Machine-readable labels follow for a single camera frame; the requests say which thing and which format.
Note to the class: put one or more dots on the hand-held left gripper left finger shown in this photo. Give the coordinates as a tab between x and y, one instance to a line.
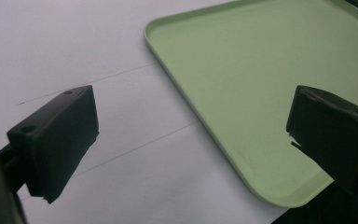
56	137

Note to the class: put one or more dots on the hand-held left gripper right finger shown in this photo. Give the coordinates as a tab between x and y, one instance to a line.
332	140

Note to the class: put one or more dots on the light green plastic tray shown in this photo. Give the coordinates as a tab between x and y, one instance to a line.
248	81

